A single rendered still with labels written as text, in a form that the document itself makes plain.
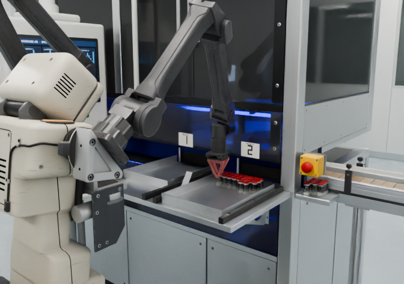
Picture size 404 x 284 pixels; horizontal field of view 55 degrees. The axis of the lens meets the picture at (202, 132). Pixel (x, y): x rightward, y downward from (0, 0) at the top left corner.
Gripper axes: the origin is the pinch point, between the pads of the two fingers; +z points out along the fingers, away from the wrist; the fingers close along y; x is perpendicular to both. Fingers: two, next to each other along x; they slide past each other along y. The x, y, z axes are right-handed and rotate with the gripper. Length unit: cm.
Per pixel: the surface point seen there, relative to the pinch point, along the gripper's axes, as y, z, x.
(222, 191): 0.3, 6.2, -1.8
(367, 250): 161, 92, -58
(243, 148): 14.2, -8.2, -5.6
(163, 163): 24.4, 5.0, 37.0
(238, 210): -20.6, 4.9, -14.8
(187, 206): -22.5, 5.2, 2.3
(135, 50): 21, -48, 49
